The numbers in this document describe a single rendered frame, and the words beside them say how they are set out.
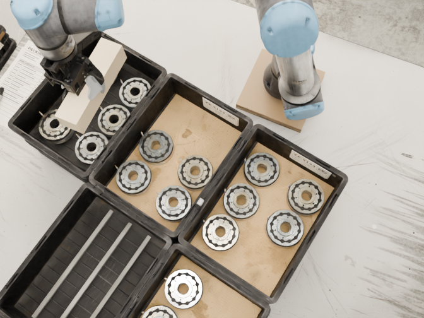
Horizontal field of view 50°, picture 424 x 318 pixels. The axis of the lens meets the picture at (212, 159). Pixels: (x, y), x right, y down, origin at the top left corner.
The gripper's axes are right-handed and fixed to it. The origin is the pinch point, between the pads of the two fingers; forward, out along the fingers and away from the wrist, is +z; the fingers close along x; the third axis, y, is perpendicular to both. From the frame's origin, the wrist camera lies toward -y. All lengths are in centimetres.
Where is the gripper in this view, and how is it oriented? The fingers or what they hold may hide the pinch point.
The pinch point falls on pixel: (91, 82)
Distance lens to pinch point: 120.1
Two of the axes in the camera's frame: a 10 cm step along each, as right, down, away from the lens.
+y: -4.1, 8.7, -2.7
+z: 0.4, 3.1, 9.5
